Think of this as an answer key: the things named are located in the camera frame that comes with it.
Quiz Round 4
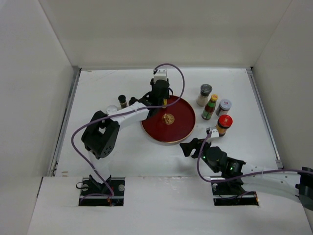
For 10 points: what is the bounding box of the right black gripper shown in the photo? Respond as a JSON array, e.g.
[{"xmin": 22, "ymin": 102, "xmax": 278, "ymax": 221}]
[{"xmin": 179, "ymin": 137, "xmax": 219, "ymax": 173}]

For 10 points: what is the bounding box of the white jar black pump lid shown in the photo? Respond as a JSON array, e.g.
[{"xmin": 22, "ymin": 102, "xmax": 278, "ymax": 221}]
[{"xmin": 129, "ymin": 97, "xmax": 137, "ymax": 106}]

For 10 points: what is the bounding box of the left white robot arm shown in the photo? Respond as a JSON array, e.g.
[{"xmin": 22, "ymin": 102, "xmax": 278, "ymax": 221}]
[{"xmin": 81, "ymin": 79, "xmax": 170, "ymax": 160}]

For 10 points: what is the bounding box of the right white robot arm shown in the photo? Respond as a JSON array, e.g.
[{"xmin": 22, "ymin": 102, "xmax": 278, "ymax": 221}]
[{"xmin": 180, "ymin": 138, "xmax": 313, "ymax": 210}]

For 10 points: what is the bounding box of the round red lacquer tray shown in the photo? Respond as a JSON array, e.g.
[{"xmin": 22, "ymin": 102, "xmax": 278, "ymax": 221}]
[{"xmin": 141, "ymin": 98, "xmax": 196, "ymax": 143}]

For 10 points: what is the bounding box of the small black cap spice jar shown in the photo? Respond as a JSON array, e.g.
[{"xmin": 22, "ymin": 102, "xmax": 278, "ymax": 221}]
[{"xmin": 118, "ymin": 94, "xmax": 128, "ymax": 109}]

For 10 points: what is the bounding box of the sauce bottle yellow cap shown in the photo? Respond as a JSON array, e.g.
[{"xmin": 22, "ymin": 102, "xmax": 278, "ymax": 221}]
[{"xmin": 201, "ymin": 94, "xmax": 219, "ymax": 120}]

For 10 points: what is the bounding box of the jar with red lid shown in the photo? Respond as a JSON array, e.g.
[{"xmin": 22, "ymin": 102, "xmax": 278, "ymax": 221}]
[{"xmin": 215, "ymin": 115, "xmax": 233, "ymax": 137}]

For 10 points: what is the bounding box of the grinder jar grey lid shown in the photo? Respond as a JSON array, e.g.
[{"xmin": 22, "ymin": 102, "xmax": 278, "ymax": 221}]
[{"xmin": 196, "ymin": 84, "xmax": 213, "ymax": 107}]

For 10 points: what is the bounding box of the white jar silver lid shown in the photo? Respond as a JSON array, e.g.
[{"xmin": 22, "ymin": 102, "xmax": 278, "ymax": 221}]
[{"xmin": 106, "ymin": 105, "xmax": 118, "ymax": 115}]

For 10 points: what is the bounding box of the jar silver lid red label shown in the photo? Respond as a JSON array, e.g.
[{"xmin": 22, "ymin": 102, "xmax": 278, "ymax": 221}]
[{"xmin": 216, "ymin": 99, "xmax": 232, "ymax": 117}]

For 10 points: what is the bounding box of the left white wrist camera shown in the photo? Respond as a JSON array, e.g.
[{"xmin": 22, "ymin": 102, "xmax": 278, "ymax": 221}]
[{"xmin": 153, "ymin": 68, "xmax": 168, "ymax": 83}]

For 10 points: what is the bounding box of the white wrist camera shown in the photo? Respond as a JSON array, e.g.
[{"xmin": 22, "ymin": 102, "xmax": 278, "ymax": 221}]
[
  {"xmin": 206, "ymin": 127, "xmax": 220, "ymax": 142},
  {"xmin": 153, "ymin": 68, "xmax": 168, "ymax": 83}
]

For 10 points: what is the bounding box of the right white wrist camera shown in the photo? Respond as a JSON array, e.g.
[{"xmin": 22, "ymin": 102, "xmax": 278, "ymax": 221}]
[{"xmin": 206, "ymin": 127, "xmax": 220, "ymax": 142}]

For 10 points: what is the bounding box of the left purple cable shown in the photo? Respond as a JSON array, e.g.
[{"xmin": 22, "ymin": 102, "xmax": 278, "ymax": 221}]
[{"xmin": 71, "ymin": 63, "xmax": 185, "ymax": 199}]

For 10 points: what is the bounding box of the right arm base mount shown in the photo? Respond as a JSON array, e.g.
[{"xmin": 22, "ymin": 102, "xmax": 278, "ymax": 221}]
[{"xmin": 211, "ymin": 180, "xmax": 259, "ymax": 206}]

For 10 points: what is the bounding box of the left aluminium table rail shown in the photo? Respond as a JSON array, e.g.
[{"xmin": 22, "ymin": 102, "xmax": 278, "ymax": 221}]
[{"xmin": 47, "ymin": 66, "xmax": 82, "ymax": 176}]

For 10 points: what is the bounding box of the aluminium table rail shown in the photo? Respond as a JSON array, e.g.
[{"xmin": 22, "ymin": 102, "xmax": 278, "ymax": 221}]
[
  {"xmin": 47, "ymin": 66, "xmax": 82, "ymax": 176},
  {"xmin": 246, "ymin": 67, "xmax": 284, "ymax": 169}
]

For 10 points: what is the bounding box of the right aluminium table rail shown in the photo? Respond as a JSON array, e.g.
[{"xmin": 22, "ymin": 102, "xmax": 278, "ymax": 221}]
[{"xmin": 246, "ymin": 67, "xmax": 284, "ymax": 169}]

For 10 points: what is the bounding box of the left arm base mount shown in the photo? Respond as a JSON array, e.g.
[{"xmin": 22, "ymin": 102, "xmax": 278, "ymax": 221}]
[{"xmin": 76, "ymin": 175, "xmax": 125, "ymax": 207}]

